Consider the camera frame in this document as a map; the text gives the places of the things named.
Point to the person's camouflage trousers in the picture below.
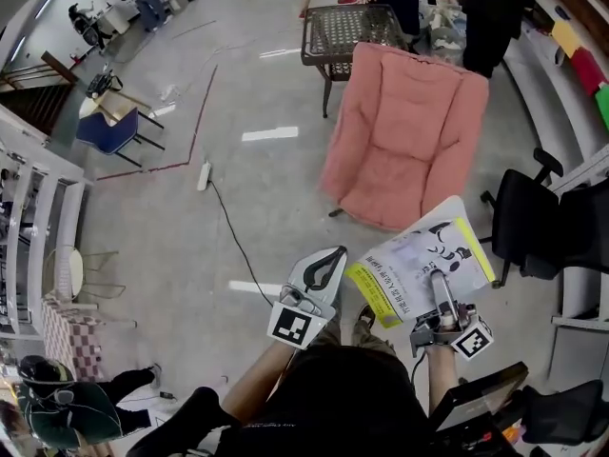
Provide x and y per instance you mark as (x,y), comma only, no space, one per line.
(373,343)

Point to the wooden staircase railing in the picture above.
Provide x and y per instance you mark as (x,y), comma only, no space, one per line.
(38,98)

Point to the grey and yellow book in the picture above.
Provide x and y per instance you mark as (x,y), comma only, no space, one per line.
(404,264)

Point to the blue chair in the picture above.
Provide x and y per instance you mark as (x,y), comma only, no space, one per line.
(107,129)

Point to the pink cushioned armchair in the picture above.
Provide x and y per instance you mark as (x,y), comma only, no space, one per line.
(404,136)

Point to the person's right forearm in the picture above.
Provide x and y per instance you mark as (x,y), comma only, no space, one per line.
(441,379)

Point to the green paper sheet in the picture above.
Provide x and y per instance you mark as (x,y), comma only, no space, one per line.
(603,107)

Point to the person's left forearm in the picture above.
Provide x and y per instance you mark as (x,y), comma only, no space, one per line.
(259,383)

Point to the black device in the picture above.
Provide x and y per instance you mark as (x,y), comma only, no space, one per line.
(102,84)

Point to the pink checkered tablecloth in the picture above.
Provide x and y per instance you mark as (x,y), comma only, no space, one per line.
(71,341)

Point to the yellow paper sheet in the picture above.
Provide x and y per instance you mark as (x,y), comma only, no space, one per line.
(566,38)

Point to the dark wicker table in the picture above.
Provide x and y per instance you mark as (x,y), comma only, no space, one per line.
(352,26)

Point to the white glass cabinet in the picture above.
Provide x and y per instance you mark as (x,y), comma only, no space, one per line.
(43,207)

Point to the red paper sheet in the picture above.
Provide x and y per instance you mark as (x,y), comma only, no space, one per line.
(589,72)

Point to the person's black shirt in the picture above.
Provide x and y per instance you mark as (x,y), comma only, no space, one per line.
(342,407)

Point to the white power strip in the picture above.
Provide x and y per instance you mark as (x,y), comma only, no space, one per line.
(204,175)

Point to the black mesh office chair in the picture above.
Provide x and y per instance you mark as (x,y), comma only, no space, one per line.
(566,412)

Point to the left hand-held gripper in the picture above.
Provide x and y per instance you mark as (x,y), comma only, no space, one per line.
(290,326)

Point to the person's right shoe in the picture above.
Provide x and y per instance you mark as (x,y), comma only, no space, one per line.
(365,317)

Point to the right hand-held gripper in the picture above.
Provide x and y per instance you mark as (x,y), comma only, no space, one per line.
(471,341)

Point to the white shelving unit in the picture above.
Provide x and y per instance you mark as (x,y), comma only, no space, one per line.
(537,93)

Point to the white table frame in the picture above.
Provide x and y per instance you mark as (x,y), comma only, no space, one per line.
(114,323)

